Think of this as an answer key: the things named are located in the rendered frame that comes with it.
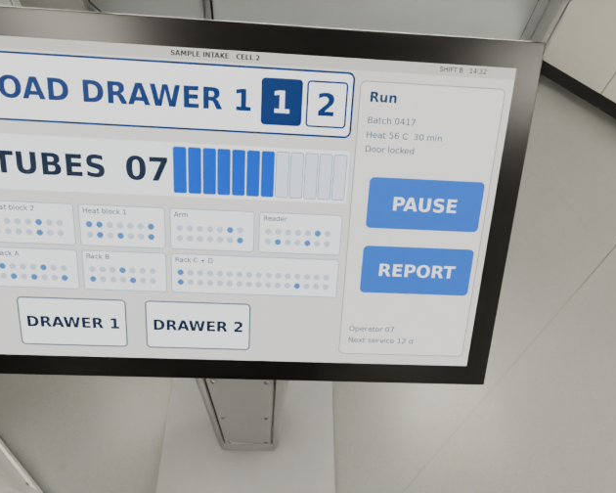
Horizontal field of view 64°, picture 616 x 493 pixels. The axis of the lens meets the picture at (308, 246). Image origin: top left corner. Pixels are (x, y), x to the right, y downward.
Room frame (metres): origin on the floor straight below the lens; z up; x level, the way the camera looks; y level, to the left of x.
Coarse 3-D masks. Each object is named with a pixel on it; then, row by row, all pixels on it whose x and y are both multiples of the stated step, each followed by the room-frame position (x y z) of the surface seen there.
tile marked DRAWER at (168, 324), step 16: (144, 304) 0.18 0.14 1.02; (160, 304) 0.18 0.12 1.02; (176, 304) 0.19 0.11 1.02; (192, 304) 0.19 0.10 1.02; (208, 304) 0.19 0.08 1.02; (224, 304) 0.19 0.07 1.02; (240, 304) 0.19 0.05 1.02; (160, 320) 0.17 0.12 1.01; (176, 320) 0.18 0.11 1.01; (192, 320) 0.18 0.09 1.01; (208, 320) 0.18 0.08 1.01; (224, 320) 0.18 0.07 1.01; (240, 320) 0.18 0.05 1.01; (160, 336) 0.16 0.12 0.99; (176, 336) 0.17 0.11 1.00; (192, 336) 0.17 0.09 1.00; (208, 336) 0.17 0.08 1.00; (224, 336) 0.17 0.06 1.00; (240, 336) 0.17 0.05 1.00
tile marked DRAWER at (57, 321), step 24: (24, 312) 0.16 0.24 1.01; (48, 312) 0.17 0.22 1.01; (72, 312) 0.17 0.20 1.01; (96, 312) 0.17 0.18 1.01; (120, 312) 0.17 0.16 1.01; (24, 336) 0.15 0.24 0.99; (48, 336) 0.15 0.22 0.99; (72, 336) 0.15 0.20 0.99; (96, 336) 0.16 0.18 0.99; (120, 336) 0.16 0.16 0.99
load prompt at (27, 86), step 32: (0, 64) 0.29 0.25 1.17; (32, 64) 0.30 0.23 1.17; (64, 64) 0.30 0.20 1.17; (96, 64) 0.31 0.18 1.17; (128, 64) 0.31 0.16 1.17; (160, 64) 0.31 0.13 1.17; (192, 64) 0.32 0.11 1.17; (224, 64) 0.32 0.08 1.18; (0, 96) 0.28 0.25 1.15; (32, 96) 0.28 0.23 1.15; (64, 96) 0.29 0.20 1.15; (96, 96) 0.29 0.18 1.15; (128, 96) 0.29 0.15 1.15; (160, 96) 0.30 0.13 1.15; (192, 96) 0.30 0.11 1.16; (224, 96) 0.30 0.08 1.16; (256, 96) 0.31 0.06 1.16; (288, 96) 0.31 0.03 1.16; (320, 96) 0.32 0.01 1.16; (352, 96) 0.32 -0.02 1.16; (160, 128) 0.28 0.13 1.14; (192, 128) 0.29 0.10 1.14; (224, 128) 0.29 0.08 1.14; (256, 128) 0.29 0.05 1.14; (288, 128) 0.30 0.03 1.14; (320, 128) 0.30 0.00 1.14
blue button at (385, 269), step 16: (368, 256) 0.24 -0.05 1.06; (384, 256) 0.24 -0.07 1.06; (400, 256) 0.24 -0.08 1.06; (416, 256) 0.24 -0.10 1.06; (432, 256) 0.25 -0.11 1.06; (448, 256) 0.25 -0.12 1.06; (464, 256) 0.25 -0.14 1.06; (368, 272) 0.23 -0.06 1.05; (384, 272) 0.23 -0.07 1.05; (400, 272) 0.23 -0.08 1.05; (416, 272) 0.23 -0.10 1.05; (432, 272) 0.24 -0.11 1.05; (448, 272) 0.24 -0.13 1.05; (464, 272) 0.24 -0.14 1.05; (368, 288) 0.22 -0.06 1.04; (384, 288) 0.22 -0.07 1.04; (400, 288) 0.22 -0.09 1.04; (416, 288) 0.22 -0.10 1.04; (432, 288) 0.23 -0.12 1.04; (448, 288) 0.23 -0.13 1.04; (464, 288) 0.23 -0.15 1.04
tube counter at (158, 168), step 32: (128, 160) 0.26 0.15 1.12; (160, 160) 0.27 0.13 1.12; (192, 160) 0.27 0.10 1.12; (224, 160) 0.27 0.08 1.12; (256, 160) 0.28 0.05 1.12; (288, 160) 0.28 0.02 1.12; (320, 160) 0.28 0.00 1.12; (128, 192) 0.24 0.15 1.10; (160, 192) 0.25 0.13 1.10; (192, 192) 0.25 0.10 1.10; (224, 192) 0.26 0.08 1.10; (256, 192) 0.26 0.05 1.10; (288, 192) 0.26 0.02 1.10; (320, 192) 0.27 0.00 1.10
